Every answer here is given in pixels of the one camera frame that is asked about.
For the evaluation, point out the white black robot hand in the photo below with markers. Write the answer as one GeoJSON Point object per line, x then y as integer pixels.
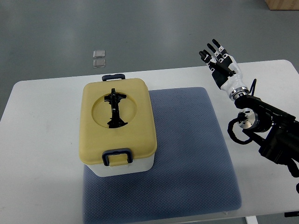
{"type": "Point", "coordinates": [225, 70]}

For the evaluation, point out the wooden furniture corner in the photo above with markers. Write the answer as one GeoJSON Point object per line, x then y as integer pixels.
{"type": "Point", "coordinates": [282, 4]}

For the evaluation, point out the yellow box lid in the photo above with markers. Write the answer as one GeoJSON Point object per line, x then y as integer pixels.
{"type": "Point", "coordinates": [116, 123]}

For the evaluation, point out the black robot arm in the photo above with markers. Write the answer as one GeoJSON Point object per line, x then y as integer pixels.
{"type": "Point", "coordinates": [275, 131]}

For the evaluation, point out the white table leg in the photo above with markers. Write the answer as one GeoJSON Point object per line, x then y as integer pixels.
{"type": "Point", "coordinates": [251, 220]}

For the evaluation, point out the white storage box base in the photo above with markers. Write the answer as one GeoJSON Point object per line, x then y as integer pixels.
{"type": "Point", "coordinates": [120, 166]}

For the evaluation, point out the upper metal floor plate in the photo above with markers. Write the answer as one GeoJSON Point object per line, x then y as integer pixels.
{"type": "Point", "coordinates": [99, 54]}

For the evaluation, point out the blue grey fabric mat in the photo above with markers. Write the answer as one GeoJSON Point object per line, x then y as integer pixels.
{"type": "Point", "coordinates": [192, 173]}

